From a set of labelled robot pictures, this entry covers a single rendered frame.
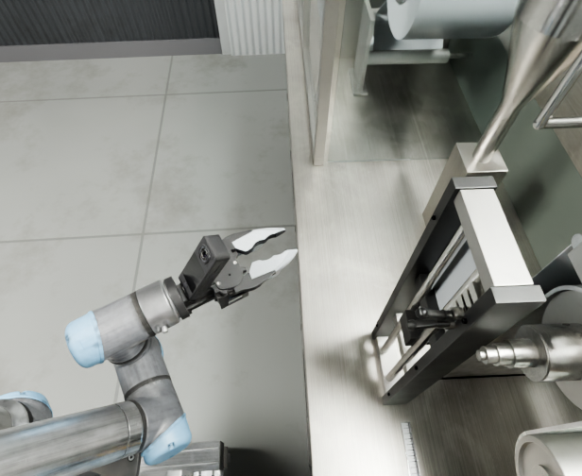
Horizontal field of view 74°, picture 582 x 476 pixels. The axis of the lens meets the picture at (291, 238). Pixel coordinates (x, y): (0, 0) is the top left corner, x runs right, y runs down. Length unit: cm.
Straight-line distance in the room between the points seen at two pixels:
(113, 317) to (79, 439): 16
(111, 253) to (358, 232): 152
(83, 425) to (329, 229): 73
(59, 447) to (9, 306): 182
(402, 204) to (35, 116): 269
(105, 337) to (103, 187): 201
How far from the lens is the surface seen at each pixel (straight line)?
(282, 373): 184
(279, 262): 63
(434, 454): 93
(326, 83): 103
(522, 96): 83
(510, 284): 44
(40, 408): 92
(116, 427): 63
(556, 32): 73
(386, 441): 91
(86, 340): 63
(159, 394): 68
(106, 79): 340
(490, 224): 47
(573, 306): 57
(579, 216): 108
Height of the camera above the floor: 178
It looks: 57 degrees down
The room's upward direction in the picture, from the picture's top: straight up
